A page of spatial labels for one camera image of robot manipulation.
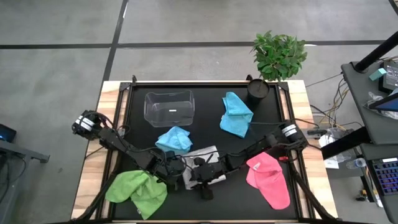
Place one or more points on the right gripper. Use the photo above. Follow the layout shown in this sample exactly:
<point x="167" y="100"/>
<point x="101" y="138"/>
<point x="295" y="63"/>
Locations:
<point x="208" y="172"/>

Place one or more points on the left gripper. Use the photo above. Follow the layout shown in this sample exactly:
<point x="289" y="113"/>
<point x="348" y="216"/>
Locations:
<point x="169" y="169"/>

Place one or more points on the grey microfiber towel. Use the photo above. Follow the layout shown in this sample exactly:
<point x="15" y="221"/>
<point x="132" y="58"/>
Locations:
<point x="189" y="180"/>

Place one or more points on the light blue microfiber towel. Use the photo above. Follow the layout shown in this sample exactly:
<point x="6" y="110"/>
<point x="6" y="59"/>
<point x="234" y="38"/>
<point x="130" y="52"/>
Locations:
<point x="174" y="140"/>

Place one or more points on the pink microfiber towel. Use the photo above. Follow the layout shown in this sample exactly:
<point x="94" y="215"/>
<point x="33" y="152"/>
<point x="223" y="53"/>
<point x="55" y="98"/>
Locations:
<point x="269" y="180"/>

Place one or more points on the turquoise microfiber towel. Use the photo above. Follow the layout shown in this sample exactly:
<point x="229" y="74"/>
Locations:
<point x="236" y="118"/>

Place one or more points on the clear plastic bin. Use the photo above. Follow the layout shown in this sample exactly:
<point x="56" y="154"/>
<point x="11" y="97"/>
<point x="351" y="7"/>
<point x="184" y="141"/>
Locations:
<point x="169" y="107"/>

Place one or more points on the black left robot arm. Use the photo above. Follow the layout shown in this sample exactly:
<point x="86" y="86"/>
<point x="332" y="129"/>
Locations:
<point x="121" y="141"/>

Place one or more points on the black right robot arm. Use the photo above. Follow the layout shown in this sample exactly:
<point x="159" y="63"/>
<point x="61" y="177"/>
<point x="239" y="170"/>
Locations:
<point x="264" y="143"/>

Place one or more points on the green microfiber towel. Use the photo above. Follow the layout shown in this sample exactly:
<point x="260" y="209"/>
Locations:
<point x="136" y="193"/>

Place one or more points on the small red clip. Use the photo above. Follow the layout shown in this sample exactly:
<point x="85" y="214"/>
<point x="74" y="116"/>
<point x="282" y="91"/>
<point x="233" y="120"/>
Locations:
<point x="283" y="158"/>

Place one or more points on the white paper sheet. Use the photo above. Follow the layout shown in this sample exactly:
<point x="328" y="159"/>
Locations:
<point x="329" y="163"/>

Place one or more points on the green leafy plant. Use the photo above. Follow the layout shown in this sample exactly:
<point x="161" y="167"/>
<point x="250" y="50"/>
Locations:
<point x="278" y="56"/>

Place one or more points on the clear plastic water bottle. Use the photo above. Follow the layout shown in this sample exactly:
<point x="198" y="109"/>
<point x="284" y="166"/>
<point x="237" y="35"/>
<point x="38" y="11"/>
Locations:
<point x="357" y="163"/>

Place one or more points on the grey metal desk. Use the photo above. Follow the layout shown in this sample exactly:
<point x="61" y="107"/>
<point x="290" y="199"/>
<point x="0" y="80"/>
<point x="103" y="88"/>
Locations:
<point x="18" y="151"/>

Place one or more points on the blue lit device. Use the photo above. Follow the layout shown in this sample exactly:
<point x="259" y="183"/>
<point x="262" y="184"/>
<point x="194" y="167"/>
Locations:
<point x="6" y="133"/>

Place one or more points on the grey side desk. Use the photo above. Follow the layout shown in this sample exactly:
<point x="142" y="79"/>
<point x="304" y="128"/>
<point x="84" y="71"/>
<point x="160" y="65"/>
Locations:
<point x="357" y="93"/>

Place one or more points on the backlit computer keyboard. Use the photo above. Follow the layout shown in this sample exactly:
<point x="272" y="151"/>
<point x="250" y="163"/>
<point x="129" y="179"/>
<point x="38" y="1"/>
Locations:
<point x="387" y="177"/>

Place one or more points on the clear plastic bag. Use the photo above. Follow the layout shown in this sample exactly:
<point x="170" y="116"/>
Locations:
<point x="373" y="98"/>

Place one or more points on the dark tablet screen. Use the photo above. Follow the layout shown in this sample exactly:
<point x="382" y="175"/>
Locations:
<point x="388" y="104"/>

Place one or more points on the small teal box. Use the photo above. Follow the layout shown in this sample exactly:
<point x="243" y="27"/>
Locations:
<point x="377" y="74"/>

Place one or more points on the black electronic device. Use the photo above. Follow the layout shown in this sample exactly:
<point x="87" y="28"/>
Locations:
<point x="390" y="77"/>

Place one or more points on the black pole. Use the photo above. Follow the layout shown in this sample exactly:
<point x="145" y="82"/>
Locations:
<point x="376" y="53"/>

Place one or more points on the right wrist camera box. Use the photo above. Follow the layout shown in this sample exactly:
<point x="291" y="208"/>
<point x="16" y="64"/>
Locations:
<point x="199" y="161"/>

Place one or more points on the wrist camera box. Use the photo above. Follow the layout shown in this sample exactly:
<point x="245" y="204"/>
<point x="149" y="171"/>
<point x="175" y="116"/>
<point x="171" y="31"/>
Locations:
<point x="170" y="155"/>
<point x="199" y="161"/>

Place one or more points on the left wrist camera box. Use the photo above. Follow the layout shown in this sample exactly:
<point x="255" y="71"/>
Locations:
<point x="170" y="155"/>

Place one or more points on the black metal table frame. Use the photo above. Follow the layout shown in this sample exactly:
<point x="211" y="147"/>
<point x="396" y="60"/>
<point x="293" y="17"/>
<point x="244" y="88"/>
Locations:
<point x="283" y="86"/>

